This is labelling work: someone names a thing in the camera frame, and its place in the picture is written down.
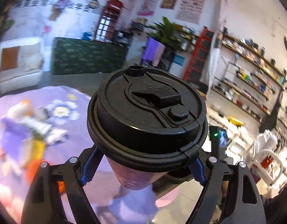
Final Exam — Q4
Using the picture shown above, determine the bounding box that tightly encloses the red paper cup black lid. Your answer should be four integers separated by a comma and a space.
87, 66, 208, 190

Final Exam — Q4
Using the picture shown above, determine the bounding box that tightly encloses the yellow tray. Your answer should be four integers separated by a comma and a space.
228, 116, 245, 127

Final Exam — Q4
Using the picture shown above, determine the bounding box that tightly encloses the purple floral tablecloth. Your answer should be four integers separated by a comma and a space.
0, 85, 180, 224

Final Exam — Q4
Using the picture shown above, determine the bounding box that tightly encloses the red ladder shelf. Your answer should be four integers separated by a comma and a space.
183, 26, 214, 82

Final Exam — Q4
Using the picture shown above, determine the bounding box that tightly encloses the white sofa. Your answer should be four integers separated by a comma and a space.
0, 37, 44, 94

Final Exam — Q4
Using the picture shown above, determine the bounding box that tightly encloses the brown cushion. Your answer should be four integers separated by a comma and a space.
0, 46, 19, 71

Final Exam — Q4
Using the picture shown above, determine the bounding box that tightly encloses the green patterned counter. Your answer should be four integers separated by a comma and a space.
51, 38, 128, 75

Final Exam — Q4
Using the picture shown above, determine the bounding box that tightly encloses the purple towel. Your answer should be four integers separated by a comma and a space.
142, 38, 166, 67

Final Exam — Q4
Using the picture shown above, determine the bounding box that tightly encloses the green potted plant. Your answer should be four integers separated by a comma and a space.
148, 17, 181, 52

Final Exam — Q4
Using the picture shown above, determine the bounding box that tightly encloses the red telephone booth cabinet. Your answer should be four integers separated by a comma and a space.
94, 0, 123, 42

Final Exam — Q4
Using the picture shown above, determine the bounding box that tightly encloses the blue wall sign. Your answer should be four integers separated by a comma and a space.
173, 54, 185, 67

